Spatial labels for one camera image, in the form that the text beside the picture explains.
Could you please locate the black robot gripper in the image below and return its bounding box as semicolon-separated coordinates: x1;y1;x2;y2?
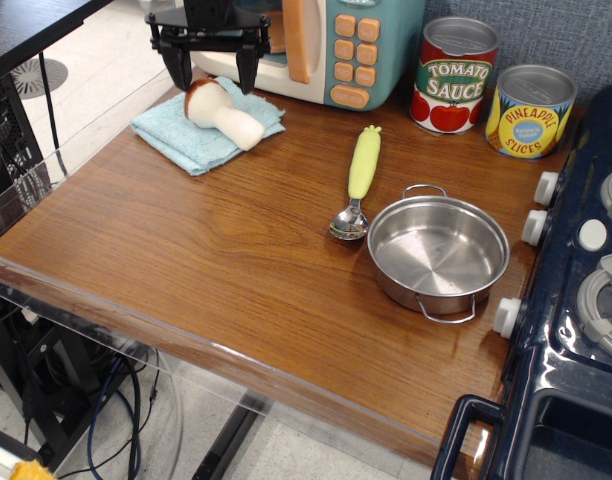
145;1;271;95

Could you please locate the plush brown white mushroom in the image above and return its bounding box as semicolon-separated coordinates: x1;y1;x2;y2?
184;79;266;151

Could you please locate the light blue folded napkin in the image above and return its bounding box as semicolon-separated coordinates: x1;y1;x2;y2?
131;77;285;176

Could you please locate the toy microwave oven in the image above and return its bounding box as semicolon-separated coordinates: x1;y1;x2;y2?
185;0;427;112

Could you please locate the black desk at left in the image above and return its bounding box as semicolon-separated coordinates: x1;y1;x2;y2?
0;1;108;194

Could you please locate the tomato sauce can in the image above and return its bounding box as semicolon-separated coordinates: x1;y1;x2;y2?
410;16;500;134

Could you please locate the small stainless steel pot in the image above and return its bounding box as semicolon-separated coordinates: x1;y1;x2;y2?
367;184;511;324

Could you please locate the pineapple slices can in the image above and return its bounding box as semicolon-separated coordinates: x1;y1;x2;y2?
485;64;578;160

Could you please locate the yellow object bottom left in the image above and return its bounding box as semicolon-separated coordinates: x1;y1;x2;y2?
8;460;55;480

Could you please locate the dark blue toy stove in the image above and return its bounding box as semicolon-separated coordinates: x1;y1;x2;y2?
432;85;612;479

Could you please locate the spoon with yellow handle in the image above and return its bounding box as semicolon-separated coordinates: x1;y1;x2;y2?
329;125;382;241

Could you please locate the blue cable under table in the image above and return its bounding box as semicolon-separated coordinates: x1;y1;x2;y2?
87;357;142;474

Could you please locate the black cable under table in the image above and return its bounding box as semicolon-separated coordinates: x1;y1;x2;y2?
58;349;162;480

